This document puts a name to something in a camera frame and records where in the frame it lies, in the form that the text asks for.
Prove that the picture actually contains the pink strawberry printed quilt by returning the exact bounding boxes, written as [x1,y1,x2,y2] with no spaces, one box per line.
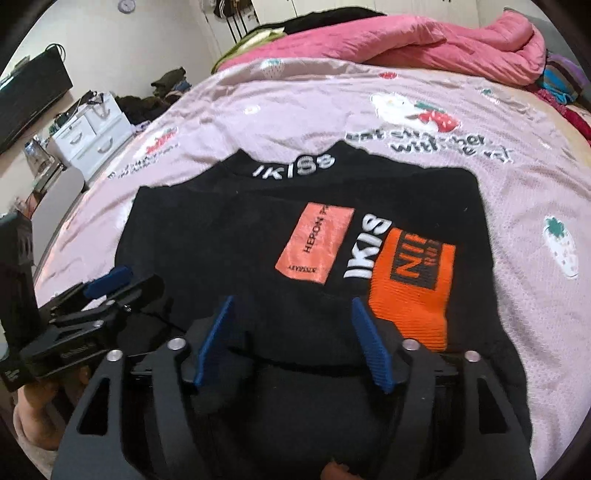
[32,58,591,480]

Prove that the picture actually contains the black television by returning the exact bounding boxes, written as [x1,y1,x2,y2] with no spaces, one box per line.
[0,48,75,155]

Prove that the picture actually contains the pile of dark clothes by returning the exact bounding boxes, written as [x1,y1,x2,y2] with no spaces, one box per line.
[113,67,188,125]

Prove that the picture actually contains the hot pink comforter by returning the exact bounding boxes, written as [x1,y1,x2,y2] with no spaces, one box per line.
[217,11,548,86]

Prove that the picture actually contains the black cloth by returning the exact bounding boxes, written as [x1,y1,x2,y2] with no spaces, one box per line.
[281,7,389,35]

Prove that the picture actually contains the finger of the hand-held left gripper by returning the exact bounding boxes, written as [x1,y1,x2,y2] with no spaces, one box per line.
[55,274,165,335]
[48,265,136,321]

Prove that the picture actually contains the green blanket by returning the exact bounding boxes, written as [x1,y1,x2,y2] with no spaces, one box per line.
[212,28,289,75]

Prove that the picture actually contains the black sweater with orange cuffs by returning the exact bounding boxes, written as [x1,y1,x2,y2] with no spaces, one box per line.
[113,141,532,467]

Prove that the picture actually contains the person's right hand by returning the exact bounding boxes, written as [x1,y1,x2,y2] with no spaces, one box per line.
[322,462,354,480]

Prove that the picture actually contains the white wardrobe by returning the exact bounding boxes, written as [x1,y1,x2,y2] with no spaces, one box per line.
[259,0,462,19]

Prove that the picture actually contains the colourful striped cloth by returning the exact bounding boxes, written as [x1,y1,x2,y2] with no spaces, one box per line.
[538,53,589,104]

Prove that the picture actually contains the hanging clothes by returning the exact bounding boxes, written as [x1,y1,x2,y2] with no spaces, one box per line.
[212,0,259,40]

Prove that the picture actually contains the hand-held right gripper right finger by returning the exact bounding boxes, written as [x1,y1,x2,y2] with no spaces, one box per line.
[351,296,536,480]

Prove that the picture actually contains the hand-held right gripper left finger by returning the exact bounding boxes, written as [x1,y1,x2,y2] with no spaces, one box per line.
[51,294,257,480]

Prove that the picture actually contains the person's left hand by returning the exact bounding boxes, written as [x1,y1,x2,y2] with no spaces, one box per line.
[13,364,93,450]

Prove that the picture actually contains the white drawer cabinet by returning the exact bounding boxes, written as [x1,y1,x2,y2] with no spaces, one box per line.
[48,92,134,174]

